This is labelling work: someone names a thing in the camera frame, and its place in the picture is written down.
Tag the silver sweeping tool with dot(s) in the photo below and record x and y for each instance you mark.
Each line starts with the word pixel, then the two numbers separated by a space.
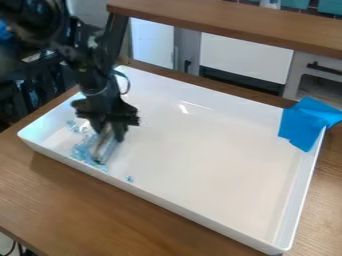
pixel 103 148

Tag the white tray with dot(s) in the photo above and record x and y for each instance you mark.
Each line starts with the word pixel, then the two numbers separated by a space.
pixel 205 146

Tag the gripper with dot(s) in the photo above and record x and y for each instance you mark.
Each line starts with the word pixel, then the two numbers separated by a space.
pixel 107 108

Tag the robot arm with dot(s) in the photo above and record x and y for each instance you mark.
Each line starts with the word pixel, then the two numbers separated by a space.
pixel 95 63

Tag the blue tape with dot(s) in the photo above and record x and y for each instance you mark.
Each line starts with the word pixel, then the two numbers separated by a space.
pixel 305 121

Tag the pile of blue bits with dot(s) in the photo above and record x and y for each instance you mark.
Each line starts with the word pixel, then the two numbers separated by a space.
pixel 82 151

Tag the white cabinet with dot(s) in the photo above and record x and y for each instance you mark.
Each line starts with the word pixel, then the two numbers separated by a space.
pixel 242 58

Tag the wooden desk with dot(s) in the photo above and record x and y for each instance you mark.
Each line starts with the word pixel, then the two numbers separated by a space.
pixel 249 21

